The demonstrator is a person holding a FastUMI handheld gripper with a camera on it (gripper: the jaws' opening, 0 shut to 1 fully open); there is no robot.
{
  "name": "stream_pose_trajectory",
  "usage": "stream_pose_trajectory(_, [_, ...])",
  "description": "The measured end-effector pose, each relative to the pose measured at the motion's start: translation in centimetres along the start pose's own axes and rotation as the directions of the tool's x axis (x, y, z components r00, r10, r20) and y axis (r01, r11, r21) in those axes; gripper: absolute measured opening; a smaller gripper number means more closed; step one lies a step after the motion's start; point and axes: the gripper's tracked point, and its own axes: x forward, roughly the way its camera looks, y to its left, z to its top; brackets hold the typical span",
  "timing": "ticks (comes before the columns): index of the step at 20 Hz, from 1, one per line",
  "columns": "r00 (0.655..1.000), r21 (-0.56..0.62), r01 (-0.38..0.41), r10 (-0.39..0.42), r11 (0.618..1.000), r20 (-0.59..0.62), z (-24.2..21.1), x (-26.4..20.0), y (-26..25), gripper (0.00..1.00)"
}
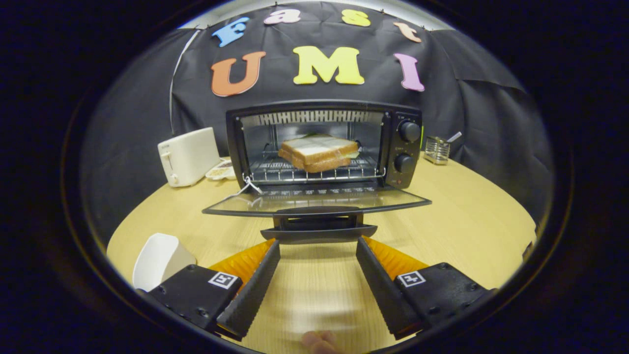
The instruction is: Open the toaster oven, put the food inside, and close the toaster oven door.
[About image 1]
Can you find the white string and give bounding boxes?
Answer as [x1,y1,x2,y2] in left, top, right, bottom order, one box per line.
[231,176,263,197]

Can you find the white bread toaster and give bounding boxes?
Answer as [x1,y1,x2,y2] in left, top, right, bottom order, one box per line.
[157,127,223,188]

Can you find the small dish of grains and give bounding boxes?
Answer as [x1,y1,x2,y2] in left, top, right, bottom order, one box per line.
[205,158,237,181]

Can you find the toasted bread sandwich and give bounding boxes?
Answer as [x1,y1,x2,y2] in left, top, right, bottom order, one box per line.
[278,133,360,174]

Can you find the black backdrop cloth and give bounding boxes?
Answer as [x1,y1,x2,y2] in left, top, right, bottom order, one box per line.
[81,2,555,246]

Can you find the white paper food container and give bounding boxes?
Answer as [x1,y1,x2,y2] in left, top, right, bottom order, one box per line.
[132,233,197,293]

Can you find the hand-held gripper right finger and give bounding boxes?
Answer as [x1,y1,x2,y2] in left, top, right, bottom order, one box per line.
[355,236,497,341]

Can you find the black toaster oven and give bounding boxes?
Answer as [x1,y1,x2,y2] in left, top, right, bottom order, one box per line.
[201,99,433,245]

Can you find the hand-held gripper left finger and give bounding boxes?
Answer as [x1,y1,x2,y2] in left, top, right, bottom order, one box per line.
[143,239,282,342]

